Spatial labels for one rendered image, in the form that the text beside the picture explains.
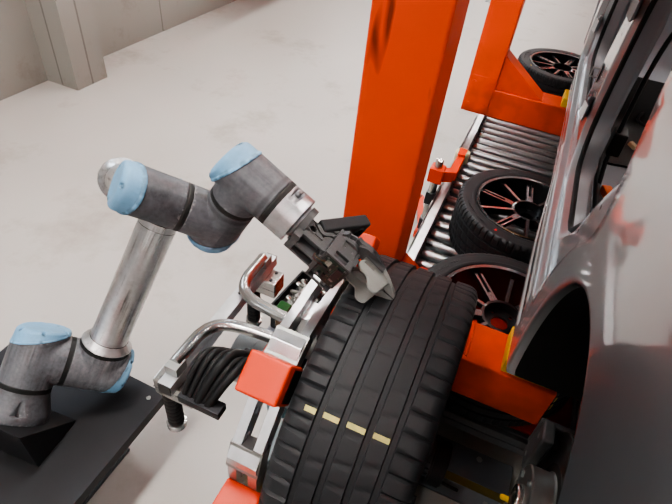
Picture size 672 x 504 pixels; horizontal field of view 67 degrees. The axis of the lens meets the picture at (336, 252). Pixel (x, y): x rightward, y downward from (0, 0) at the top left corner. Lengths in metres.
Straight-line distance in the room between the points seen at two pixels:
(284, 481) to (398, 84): 0.78
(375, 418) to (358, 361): 0.09
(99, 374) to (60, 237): 1.38
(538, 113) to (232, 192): 2.49
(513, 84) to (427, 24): 2.11
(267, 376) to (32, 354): 1.00
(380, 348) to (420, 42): 0.58
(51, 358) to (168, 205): 0.92
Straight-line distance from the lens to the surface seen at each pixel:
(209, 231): 0.93
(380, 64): 1.10
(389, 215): 1.26
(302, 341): 0.91
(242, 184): 0.85
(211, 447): 2.08
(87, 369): 1.73
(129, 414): 1.84
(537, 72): 4.10
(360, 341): 0.86
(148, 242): 1.52
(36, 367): 1.73
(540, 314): 1.29
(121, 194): 0.90
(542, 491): 1.10
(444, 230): 2.65
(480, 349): 1.57
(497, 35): 3.06
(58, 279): 2.76
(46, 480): 1.81
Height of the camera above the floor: 1.84
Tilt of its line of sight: 42 degrees down
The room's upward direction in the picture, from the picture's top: 7 degrees clockwise
